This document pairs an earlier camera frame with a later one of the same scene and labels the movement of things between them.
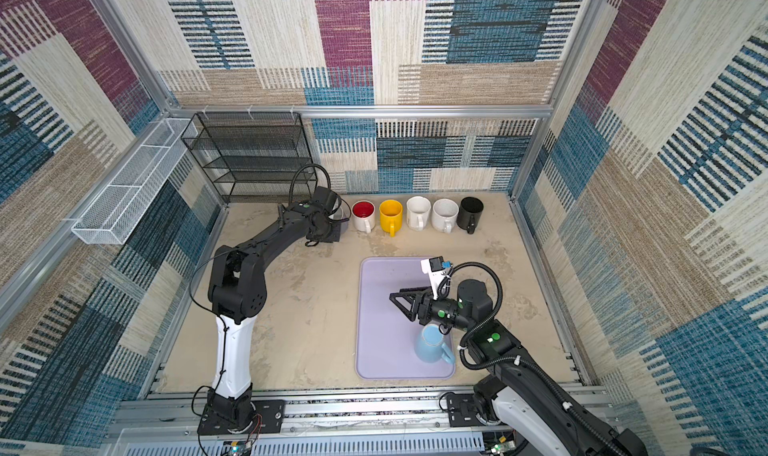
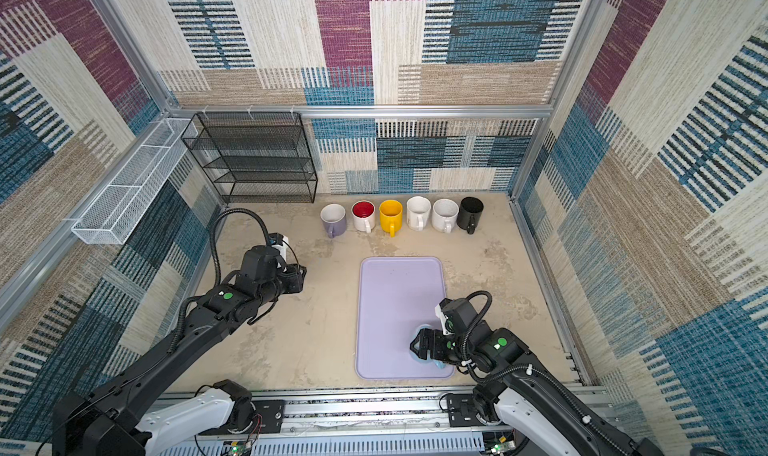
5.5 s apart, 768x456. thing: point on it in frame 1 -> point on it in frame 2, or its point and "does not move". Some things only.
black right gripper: [421, 303] -> [424, 337]
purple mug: [338, 220] does not move
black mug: [469, 213] does not move
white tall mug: [417, 212] does not move
